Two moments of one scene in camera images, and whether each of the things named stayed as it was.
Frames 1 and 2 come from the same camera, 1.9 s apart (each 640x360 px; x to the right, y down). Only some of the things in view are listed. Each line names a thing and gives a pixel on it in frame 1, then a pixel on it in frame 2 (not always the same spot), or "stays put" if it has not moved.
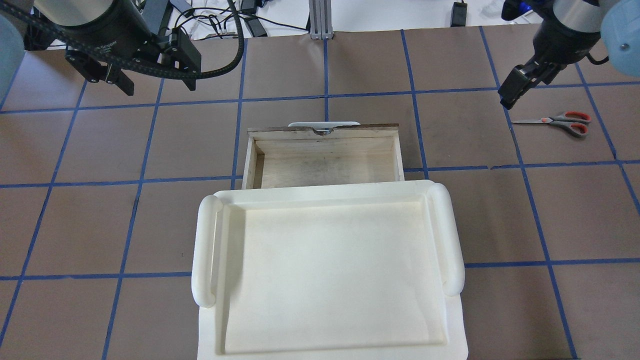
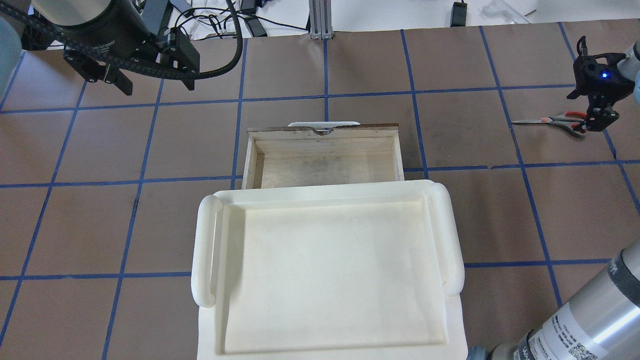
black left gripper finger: [117, 76] stays put
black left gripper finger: [187, 76] stays put
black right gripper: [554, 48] → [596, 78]
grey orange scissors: [575, 122] stays put
